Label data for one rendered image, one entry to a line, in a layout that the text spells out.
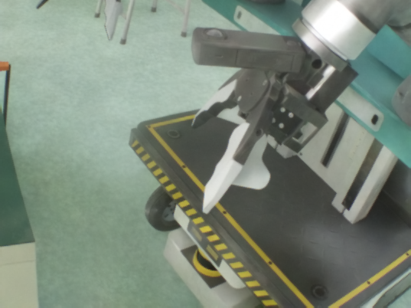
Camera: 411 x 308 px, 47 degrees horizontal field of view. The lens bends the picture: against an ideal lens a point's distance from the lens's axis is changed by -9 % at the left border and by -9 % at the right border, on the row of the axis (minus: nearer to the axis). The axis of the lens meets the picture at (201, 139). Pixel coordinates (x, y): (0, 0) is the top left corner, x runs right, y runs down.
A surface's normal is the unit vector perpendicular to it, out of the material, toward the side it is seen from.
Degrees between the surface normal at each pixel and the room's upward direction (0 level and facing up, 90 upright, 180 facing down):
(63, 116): 0
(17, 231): 0
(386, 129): 90
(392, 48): 90
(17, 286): 90
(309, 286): 0
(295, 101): 87
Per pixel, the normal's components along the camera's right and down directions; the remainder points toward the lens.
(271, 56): 0.08, 0.57
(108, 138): 0.22, -0.78
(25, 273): 0.43, 0.62
